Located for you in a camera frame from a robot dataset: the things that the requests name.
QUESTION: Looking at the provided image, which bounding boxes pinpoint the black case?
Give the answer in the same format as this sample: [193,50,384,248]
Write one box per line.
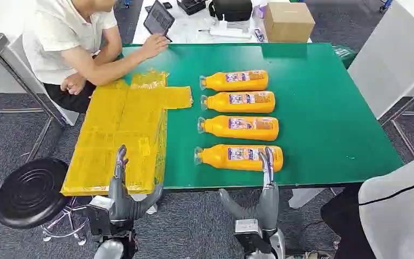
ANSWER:
[176,0,208,16]

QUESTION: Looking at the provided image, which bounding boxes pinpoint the green plastic bag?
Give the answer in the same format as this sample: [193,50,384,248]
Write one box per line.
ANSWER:
[333,45,358,70]

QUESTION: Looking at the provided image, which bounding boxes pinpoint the person's hand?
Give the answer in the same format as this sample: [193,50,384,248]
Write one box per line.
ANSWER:
[60,72,87,96]
[141,33,170,60]

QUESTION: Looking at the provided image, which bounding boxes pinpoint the green table mat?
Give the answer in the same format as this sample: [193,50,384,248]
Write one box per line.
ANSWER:
[120,43,404,190]

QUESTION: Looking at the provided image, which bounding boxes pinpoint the black cable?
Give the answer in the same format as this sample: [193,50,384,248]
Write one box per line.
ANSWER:
[358,171,414,207]

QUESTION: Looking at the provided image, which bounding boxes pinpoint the cardboard box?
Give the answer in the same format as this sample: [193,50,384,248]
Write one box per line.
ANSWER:
[263,2,316,44]

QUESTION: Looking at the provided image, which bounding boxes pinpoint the white table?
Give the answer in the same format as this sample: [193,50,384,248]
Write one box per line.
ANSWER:
[132,0,313,45]

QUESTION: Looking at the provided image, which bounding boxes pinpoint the white paper stack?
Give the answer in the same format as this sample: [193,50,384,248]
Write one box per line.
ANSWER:
[209,19,253,39]

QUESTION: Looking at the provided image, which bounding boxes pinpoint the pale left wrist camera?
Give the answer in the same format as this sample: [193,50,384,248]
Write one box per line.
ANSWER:
[88,195,115,214]

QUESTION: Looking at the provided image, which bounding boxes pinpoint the black tablet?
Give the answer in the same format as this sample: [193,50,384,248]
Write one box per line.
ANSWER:
[143,0,176,37]

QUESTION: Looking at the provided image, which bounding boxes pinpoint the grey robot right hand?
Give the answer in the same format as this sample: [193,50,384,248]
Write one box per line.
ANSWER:
[218,146,281,231]

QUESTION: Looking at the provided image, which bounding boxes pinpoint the person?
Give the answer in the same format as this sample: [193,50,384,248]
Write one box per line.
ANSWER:
[320,150,414,259]
[22,0,170,114]

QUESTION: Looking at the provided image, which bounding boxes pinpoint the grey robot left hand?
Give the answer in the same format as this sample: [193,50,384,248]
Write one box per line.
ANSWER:
[108,145,164,222]

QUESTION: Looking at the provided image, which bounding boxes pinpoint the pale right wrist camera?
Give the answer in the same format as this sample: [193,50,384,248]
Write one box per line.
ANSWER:
[234,219,262,235]

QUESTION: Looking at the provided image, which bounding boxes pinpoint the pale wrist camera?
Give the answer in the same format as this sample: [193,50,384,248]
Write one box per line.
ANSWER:
[88,195,115,214]
[234,219,262,235]

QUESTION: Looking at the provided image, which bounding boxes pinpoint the black round stool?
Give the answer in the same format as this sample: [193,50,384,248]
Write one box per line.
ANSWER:
[0,158,90,247]

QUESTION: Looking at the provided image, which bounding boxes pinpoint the orange drink bottle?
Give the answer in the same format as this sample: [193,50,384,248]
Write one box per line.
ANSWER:
[199,70,269,92]
[199,91,276,114]
[194,144,284,173]
[197,115,280,142]

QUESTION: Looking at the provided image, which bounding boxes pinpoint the black bag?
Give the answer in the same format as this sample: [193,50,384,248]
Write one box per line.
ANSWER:
[208,0,254,23]

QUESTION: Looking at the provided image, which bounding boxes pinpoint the pale purple pouch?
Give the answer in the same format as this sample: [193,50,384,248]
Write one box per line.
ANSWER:
[252,3,269,19]

